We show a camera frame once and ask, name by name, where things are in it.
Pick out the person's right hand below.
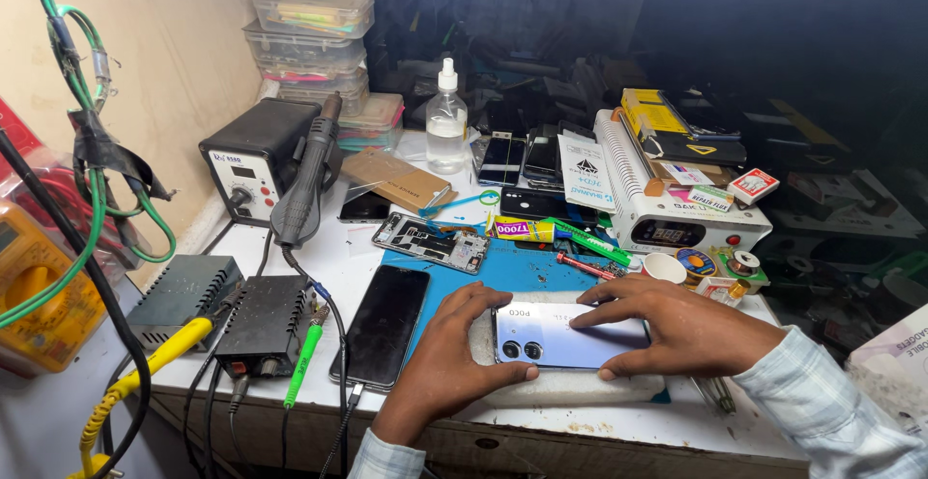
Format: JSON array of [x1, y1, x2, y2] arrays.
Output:
[[569, 274, 788, 383]]

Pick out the person's left hand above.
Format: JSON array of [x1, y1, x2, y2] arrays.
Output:
[[372, 281, 542, 452]]

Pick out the light blue smartphone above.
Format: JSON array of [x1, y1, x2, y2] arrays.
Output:
[[491, 301, 652, 372]]

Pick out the small glass bottle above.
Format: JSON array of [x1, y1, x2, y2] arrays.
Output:
[[694, 275, 752, 310]]

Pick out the white paper cup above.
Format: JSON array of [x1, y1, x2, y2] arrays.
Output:
[[641, 252, 688, 286]]

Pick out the blue solder wick spool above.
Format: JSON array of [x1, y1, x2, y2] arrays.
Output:
[[673, 246, 719, 281]]

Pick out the large black smartphone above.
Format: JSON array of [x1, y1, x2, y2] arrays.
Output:
[[329, 264, 432, 392]]

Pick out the metal tweezers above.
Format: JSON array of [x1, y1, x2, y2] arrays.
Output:
[[692, 375, 738, 415]]

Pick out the white screen separator machine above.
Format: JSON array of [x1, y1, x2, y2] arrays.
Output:
[[592, 108, 774, 256]]

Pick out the blue work mat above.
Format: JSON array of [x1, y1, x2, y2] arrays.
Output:
[[380, 235, 672, 405]]

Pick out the red pen tool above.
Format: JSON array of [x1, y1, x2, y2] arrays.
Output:
[[555, 250, 618, 282]]

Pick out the white foam pad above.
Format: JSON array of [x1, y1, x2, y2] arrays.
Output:
[[469, 290, 667, 408]]

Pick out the white flux box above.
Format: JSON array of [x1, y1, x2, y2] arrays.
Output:
[[686, 185, 735, 214]]

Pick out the green soldering iron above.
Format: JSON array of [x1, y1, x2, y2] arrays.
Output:
[[282, 304, 332, 409]]

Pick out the red white small box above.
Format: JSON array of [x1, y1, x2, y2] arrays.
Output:
[[726, 168, 781, 206]]

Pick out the yellow glue tube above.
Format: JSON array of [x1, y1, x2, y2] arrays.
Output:
[[485, 214, 574, 245]]

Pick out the blue plastic pry tool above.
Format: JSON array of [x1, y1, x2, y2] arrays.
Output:
[[418, 188, 502, 219]]

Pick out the small black phone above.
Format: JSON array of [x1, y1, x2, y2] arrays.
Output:
[[337, 189, 393, 224]]

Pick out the black soldering station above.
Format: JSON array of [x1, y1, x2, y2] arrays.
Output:
[[215, 274, 315, 380]]

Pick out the white printed packet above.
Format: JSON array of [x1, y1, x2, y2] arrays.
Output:
[[556, 134, 618, 214]]

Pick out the black phone back cover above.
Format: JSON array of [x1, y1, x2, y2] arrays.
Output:
[[499, 187, 600, 228]]

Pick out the brown cardboard box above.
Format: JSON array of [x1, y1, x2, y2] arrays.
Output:
[[340, 146, 458, 214]]

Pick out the yellow black box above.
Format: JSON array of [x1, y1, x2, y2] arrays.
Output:
[[621, 87, 748, 169]]

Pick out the white printed carton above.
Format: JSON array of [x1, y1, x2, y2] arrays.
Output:
[[844, 303, 928, 441]]

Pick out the black phone screen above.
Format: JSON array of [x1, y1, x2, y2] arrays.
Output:
[[476, 130, 527, 188]]

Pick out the grey hot air gun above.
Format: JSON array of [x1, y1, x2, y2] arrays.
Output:
[[270, 92, 344, 250]]

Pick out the dark phone screen stack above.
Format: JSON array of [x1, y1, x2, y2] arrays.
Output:
[[521, 121, 597, 191]]

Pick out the clear spray bottle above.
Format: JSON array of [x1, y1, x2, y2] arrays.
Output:
[[425, 57, 470, 176]]

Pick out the grey power supply box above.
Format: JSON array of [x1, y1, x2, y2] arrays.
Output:
[[126, 253, 245, 351]]

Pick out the black hot air station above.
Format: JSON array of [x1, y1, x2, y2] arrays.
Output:
[[199, 98, 324, 228]]

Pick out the dark cluttered shelf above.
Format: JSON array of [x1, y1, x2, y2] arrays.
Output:
[[267, 0, 928, 364]]

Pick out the stack of clear plastic boxes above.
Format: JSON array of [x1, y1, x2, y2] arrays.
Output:
[[242, 0, 406, 154]]

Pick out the yellow multimeter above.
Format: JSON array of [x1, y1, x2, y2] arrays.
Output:
[[0, 199, 109, 376]]

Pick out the solder wire spool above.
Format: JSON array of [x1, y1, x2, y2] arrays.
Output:
[[713, 247, 771, 296]]

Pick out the opened phone frame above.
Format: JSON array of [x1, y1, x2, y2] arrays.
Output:
[[371, 211, 492, 276]]

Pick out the thick black cable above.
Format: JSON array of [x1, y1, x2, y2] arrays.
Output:
[[0, 130, 152, 479]]

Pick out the green cable bundle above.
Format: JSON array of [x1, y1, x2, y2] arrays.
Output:
[[0, 0, 178, 329]]

